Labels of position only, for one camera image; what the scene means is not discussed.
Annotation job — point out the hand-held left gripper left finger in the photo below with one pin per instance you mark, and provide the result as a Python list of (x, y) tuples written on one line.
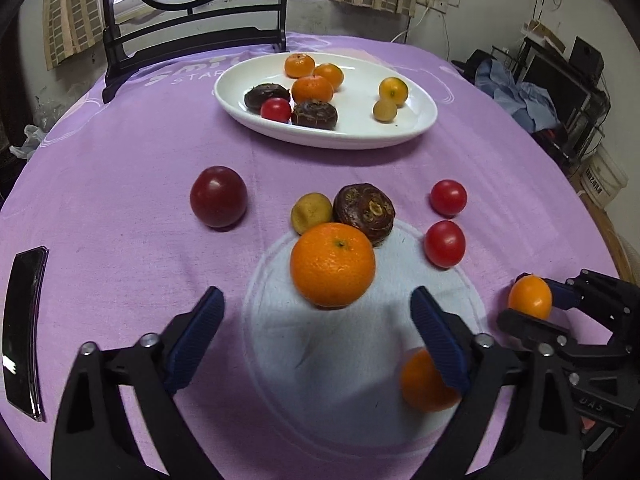
[(195, 340)]

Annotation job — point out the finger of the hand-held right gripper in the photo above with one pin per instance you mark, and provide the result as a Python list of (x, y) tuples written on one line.
[(562, 294), (535, 332)]

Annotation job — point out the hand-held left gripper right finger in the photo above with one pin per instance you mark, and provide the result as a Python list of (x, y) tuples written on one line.
[(440, 340)]

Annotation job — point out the yellow-orange small orange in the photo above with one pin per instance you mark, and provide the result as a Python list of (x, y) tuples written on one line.
[(530, 297)]

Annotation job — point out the small oval orange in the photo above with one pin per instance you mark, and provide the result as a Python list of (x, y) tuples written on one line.
[(420, 385)]

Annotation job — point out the large orange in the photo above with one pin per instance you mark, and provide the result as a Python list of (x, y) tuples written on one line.
[(332, 265)]

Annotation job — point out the white oval plate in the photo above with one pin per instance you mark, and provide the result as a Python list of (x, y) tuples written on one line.
[(350, 130)]

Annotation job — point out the small pale longan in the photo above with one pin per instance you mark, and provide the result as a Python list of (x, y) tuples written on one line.
[(385, 110)]

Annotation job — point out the red cherry tomato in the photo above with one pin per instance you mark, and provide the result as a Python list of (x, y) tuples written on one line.
[(444, 243), (276, 110), (448, 197)]

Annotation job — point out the small dark water chestnut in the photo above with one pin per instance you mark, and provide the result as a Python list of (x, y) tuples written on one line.
[(265, 96)]

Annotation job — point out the yellow-green citrus fruit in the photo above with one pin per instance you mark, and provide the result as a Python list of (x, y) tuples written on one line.
[(393, 90)]

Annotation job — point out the large dark water chestnut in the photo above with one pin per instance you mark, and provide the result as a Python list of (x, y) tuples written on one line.
[(314, 114)]

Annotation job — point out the small round orange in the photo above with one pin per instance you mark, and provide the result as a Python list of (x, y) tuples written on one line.
[(312, 89), (331, 75)]

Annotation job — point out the mandarin orange with stem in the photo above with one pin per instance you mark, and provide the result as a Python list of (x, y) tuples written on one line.
[(299, 66)]

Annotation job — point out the white plastic bucket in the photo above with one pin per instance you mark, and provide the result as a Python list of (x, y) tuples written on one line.
[(602, 175)]

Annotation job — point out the dark red tomato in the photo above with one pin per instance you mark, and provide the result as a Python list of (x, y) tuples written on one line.
[(218, 197)]

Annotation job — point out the small yellow-brown longan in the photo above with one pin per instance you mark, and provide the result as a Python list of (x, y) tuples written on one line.
[(310, 212)]

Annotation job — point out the black smartphone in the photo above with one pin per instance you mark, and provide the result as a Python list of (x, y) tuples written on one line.
[(22, 330)]

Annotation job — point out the blue cloth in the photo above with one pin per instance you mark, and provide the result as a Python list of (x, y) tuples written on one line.
[(520, 95)]

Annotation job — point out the black monitor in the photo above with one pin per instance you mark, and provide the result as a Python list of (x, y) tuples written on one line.
[(555, 85)]

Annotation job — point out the purple tablecloth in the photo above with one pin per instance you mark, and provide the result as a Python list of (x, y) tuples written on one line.
[(125, 135)]

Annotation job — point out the black speaker box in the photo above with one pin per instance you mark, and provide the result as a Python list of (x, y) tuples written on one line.
[(587, 57)]

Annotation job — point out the black cloth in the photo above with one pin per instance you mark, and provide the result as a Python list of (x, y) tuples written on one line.
[(472, 62)]

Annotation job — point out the white plastic bag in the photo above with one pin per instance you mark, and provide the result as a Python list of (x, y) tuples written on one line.
[(30, 140)]

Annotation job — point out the black chair with painted back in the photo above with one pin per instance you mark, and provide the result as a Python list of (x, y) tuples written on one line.
[(111, 70)]

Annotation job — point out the wall power socket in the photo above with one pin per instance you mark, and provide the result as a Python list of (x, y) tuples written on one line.
[(435, 2)]

